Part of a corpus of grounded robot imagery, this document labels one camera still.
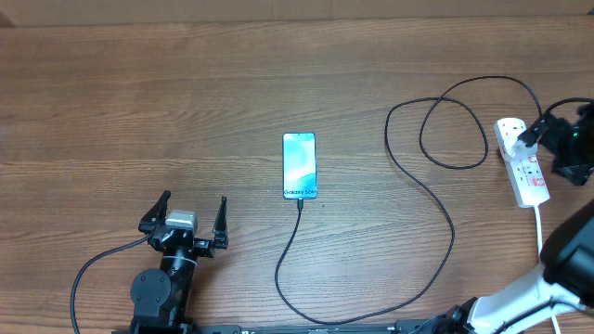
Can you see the white USB charger plug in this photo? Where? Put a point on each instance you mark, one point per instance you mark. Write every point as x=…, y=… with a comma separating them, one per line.
x=515, y=149

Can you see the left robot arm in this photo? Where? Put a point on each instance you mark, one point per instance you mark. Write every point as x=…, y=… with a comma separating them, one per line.
x=161, y=295

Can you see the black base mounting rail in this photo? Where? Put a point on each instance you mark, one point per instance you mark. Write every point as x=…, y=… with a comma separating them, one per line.
x=399, y=327

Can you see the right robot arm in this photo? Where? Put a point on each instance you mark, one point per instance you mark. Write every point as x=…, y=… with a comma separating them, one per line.
x=562, y=281

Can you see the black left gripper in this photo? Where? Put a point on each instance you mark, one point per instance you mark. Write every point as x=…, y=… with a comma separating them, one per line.
x=204, y=247

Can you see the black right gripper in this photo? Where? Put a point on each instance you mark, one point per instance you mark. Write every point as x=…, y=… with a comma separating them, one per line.
x=560, y=126

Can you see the white power strip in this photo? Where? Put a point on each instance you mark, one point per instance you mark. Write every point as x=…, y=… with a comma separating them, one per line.
x=526, y=178

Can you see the blue Galaxy smartphone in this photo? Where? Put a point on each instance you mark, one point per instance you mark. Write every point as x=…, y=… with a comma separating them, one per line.
x=299, y=166

